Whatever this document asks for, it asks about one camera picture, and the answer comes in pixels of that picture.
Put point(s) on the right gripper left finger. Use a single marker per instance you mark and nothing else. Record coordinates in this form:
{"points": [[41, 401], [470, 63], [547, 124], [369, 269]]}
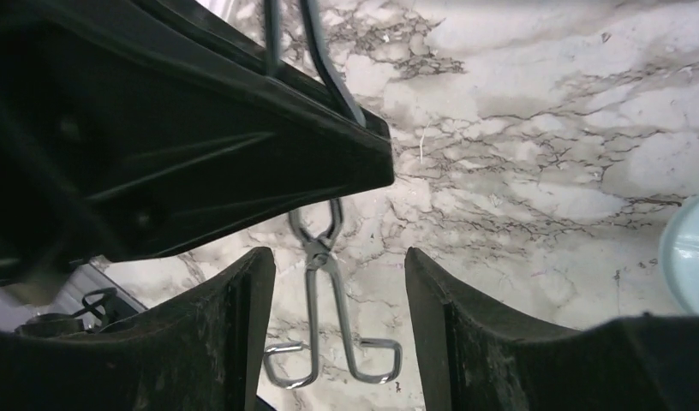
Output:
{"points": [[201, 350]]}

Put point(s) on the teal plastic bin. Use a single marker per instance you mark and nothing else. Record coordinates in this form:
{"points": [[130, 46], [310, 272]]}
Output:
{"points": [[679, 255]]}

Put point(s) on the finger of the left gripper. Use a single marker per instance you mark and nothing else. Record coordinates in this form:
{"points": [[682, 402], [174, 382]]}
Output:
{"points": [[144, 129]]}

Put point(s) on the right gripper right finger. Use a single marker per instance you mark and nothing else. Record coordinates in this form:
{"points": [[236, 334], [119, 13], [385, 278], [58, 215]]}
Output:
{"points": [[476, 353]]}

